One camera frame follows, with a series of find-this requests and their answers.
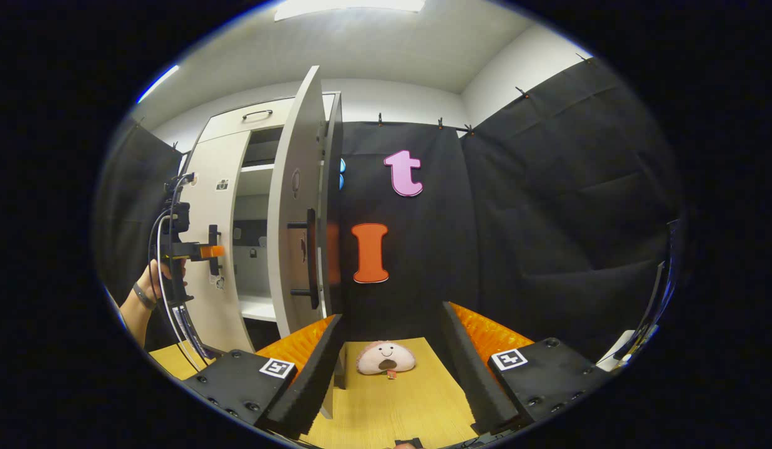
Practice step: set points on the beige double-door shoe cabinet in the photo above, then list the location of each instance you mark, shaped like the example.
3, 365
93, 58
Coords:
224, 128

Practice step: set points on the white printed board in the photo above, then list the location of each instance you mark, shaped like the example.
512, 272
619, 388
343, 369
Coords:
617, 352

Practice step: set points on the large ceiling light panel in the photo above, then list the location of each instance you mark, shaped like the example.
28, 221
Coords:
348, 6

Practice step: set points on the pink plush toy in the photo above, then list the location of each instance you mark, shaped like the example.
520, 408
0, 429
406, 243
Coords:
386, 358

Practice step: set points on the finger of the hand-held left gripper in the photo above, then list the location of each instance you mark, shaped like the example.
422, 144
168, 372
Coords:
210, 251

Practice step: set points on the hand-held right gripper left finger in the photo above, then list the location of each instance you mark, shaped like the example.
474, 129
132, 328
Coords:
314, 380

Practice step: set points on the black backdrop cloth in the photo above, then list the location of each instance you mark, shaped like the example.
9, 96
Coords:
548, 218

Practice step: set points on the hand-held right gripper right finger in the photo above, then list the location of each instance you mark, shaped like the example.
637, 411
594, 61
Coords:
470, 374

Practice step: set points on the dark wristband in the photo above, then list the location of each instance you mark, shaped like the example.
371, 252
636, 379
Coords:
144, 295

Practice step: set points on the beige cabinet door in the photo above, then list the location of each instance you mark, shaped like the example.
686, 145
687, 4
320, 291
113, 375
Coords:
202, 293
292, 156

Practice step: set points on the ceiling tube light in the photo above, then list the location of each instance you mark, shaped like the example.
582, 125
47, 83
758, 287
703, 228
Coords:
156, 84

